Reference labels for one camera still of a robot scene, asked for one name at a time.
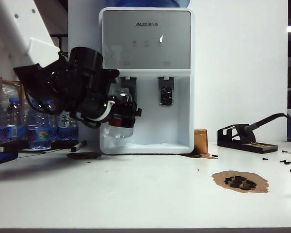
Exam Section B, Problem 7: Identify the black dispenser tap paddle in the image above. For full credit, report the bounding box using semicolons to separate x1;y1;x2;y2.
119;76;137;102
157;76;175;107

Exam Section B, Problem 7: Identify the scuffed black box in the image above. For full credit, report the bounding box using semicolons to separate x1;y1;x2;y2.
0;141;28;152

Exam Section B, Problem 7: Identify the glass bottle with red belts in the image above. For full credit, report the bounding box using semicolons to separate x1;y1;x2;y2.
108;87;136;139

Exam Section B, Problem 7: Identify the black soldering iron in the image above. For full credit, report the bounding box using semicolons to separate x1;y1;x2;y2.
237;113;291;143

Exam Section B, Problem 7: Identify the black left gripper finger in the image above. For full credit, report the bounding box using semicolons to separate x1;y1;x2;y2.
115;97;138;109
113;108;143;129

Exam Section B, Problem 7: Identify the brown torn patch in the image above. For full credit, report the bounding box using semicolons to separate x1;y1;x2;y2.
211;170;269;194

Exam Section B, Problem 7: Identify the black marker pen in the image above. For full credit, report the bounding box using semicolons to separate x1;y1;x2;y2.
70;140;87;153

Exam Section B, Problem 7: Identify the black metal railing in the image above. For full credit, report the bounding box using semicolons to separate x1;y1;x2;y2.
50;34;68;59

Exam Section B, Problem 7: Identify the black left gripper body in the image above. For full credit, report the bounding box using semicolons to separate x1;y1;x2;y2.
75;91;116;127

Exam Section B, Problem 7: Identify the copper cylindrical cap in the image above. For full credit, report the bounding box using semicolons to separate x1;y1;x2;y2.
194;128;208;155

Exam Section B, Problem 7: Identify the black soldering iron stand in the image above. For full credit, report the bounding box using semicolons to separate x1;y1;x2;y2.
217;123;278;154

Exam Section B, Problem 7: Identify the blue cloth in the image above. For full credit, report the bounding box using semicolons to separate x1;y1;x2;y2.
0;147;18;168

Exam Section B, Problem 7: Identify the white AUX water dispenser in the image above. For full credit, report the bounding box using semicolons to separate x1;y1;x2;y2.
98;7;196;155

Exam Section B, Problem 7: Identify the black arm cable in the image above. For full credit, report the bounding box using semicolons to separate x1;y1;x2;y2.
25;89;101;130

